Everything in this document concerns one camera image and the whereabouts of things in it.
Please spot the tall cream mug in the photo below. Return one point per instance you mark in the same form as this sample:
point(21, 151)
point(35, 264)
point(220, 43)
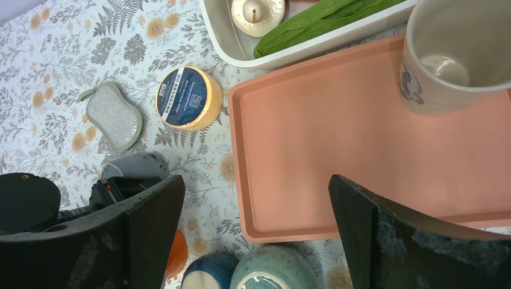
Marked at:
point(455, 53)

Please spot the toy green pea pod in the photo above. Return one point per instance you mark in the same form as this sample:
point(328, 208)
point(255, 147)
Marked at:
point(321, 18)

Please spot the teal green glazed mug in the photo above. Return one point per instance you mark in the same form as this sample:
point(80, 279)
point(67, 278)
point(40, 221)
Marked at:
point(273, 266)

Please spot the dark blue mug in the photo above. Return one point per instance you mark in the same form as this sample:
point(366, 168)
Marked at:
point(213, 270)

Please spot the small grey mug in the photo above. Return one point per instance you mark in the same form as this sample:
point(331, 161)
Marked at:
point(137, 166)

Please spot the floral tablecloth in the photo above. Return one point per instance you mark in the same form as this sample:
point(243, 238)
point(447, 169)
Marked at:
point(54, 52)

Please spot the orange mug black handle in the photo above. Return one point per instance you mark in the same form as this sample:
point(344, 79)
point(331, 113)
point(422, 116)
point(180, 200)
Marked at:
point(178, 256)

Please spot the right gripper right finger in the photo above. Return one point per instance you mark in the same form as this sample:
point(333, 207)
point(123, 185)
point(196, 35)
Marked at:
point(389, 245)

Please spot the toy white mushroom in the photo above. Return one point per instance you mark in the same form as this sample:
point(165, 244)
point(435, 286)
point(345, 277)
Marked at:
point(256, 18)

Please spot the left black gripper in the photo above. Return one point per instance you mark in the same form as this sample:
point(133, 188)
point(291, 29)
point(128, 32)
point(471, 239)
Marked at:
point(30, 203)

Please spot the pink plastic tray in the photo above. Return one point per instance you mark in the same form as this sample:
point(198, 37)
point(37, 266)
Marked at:
point(342, 114)

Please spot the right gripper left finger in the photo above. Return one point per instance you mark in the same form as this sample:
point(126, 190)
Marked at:
point(125, 245)

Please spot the white rectangular bin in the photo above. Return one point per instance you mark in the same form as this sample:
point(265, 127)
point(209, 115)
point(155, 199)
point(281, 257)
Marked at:
point(236, 48)

